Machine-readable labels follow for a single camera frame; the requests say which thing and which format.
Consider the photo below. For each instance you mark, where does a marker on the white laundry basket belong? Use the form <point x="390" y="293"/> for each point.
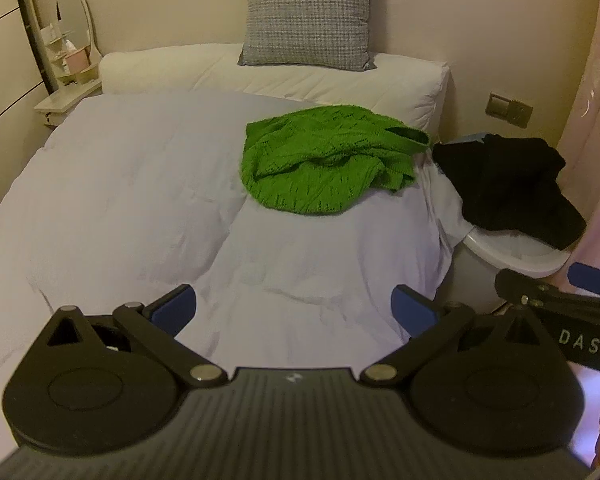
<point x="510" y="260"/>

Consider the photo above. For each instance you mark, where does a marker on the white headboard cushion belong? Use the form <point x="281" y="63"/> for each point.
<point x="280" y="80"/>

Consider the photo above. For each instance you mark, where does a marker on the wall socket panel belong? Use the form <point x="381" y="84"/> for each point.
<point x="510" y="109"/>

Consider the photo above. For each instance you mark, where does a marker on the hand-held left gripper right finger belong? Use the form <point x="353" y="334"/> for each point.
<point x="412" y="312"/>

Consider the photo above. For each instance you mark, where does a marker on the grey checked pillow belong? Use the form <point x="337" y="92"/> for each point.
<point x="305" y="10"/>

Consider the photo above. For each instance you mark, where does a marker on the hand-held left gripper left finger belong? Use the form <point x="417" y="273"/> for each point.
<point x="172" y="310"/>

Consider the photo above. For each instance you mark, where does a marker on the black garment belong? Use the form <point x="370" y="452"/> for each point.
<point x="505" y="185"/>

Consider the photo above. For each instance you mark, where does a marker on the lilac duvet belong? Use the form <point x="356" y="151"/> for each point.
<point x="130" y="185"/>

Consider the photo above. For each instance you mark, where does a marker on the green knit sweater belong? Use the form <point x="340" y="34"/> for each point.
<point x="320" y="160"/>

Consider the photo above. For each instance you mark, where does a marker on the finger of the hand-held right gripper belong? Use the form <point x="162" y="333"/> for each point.
<point x="590" y="277"/>
<point x="515" y="285"/>

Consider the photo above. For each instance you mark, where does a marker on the white nightstand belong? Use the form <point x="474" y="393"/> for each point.
<point x="60" y="100"/>

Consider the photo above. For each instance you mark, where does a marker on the oval mirror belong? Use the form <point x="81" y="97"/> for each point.
<point x="72" y="10"/>

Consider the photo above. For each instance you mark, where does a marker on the pink curtain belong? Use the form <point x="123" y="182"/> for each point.
<point x="595" y="110"/>

